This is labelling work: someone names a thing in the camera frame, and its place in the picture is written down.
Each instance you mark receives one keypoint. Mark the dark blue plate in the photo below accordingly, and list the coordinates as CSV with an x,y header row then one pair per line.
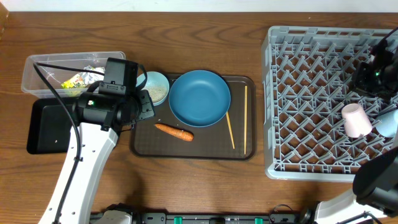
x,y
199,98

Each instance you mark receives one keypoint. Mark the black rectangular bin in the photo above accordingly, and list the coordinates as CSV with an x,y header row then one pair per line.
x,y
50,124

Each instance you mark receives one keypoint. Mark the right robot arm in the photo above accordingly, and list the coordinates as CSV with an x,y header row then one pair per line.
x,y
374,189

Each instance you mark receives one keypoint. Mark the dark brown serving tray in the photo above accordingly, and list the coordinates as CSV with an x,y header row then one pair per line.
x,y
212,142

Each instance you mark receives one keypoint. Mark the orange carrot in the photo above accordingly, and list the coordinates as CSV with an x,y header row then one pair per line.
x,y
178,133

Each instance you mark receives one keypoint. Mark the long wooden chopstick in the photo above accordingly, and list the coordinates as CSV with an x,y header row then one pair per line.
x,y
245,117

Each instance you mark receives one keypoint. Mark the white tissue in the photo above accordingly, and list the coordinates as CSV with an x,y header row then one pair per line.
x,y
92,74

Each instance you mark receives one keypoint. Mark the pink cup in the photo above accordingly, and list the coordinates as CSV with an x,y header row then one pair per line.
x,y
357,122

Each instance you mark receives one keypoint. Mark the clear plastic bin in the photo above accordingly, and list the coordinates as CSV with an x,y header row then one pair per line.
x,y
33,84

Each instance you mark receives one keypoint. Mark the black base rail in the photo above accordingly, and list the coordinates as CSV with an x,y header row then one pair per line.
x,y
121,213

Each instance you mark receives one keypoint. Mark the light blue small bowl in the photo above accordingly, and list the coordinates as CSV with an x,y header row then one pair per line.
x,y
158,87

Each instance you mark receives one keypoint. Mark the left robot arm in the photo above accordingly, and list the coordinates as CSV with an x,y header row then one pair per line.
x,y
88,150

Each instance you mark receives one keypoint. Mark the yellow snack wrapper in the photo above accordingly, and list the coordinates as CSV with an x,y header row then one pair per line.
x,y
74,82

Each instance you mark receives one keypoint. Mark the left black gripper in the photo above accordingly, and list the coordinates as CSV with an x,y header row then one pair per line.
x,y
148,111

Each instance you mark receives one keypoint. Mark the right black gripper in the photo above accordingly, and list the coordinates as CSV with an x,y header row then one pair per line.
x,y
360,81

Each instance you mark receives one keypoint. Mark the light blue cup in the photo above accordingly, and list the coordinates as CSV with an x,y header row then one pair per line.
x,y
387,125

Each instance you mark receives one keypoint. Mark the grey dishwasher rack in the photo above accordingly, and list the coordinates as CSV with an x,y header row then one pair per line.
x,y
306,76

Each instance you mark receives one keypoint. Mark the short wooden chopstick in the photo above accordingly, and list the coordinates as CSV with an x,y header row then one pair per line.
x,y
230,129

